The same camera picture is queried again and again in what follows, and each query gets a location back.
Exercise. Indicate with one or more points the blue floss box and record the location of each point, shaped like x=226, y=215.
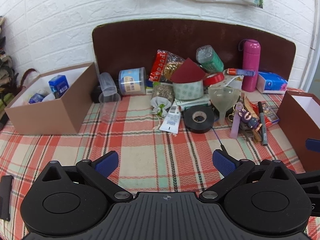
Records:
x=58, y=85

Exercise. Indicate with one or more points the dark red sandpaper sheet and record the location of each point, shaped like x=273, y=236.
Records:
x=188, y=72

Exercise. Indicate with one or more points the blue cotton swab jar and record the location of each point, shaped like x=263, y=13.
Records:
x=132, y=81

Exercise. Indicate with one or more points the white tube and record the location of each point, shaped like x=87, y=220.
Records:
x=172, y=120

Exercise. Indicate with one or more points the clear plastic cup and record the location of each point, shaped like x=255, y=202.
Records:
x=109, y=107

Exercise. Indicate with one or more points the red tape roll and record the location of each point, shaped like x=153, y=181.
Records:
x=213, y=79

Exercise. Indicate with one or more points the dark brown headboard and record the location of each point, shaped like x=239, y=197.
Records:
x=134, y=43

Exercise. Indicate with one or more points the grey drawstring pouch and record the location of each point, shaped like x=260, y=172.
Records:
x=162, y=99

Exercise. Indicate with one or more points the blue tissue pack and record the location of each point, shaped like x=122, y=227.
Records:
x=271, y=83

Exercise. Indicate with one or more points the smartphone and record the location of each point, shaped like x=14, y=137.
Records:
x=5, y=193

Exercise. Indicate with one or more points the red snack bag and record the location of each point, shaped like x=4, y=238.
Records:
x=164, y=66

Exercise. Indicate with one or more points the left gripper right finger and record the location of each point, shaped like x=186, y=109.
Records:
x=234, y=172

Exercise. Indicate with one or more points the blue playing card box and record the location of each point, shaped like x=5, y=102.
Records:
x=270, y=116

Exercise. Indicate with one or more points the patterned green tape roll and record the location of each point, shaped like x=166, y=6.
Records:
x=188, y=91

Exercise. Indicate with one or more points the red blue toothpaste box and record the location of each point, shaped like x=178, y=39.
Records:
x=233, y=71

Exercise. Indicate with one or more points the wooden clothespin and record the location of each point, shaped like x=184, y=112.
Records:
x=256, y=134

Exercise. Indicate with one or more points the clear plastic funnel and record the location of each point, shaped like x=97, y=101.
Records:
x=223, y=99

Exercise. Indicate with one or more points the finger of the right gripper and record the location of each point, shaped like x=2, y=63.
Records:
x=313, y=145

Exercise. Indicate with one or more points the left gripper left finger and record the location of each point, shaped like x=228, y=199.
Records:
x=96, y=174

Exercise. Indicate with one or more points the grey marker pen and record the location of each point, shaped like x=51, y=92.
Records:
x=263, y=124

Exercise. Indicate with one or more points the pink thermos bottle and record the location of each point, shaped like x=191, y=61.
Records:
x=251, y=60

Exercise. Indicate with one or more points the purple doll keychain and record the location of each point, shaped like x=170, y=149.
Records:
x=247, y=118

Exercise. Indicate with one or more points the clear plastic case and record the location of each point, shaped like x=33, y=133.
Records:
x=107, y=84

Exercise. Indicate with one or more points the blue wire tool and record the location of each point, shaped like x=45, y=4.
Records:
x=221, y=144

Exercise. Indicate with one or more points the plaid tablecloth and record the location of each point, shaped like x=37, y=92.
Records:
x=150, y=160

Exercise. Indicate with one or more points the green wet wipes canister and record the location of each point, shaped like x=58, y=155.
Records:
x=209, y=60

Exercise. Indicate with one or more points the right brown cardboard box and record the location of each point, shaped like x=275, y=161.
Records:
x=299, y=120

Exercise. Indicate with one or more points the left cardboard box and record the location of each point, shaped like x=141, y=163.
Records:
x=57, y=116

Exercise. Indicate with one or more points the black tape roll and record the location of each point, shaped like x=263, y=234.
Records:
x=199, y=119

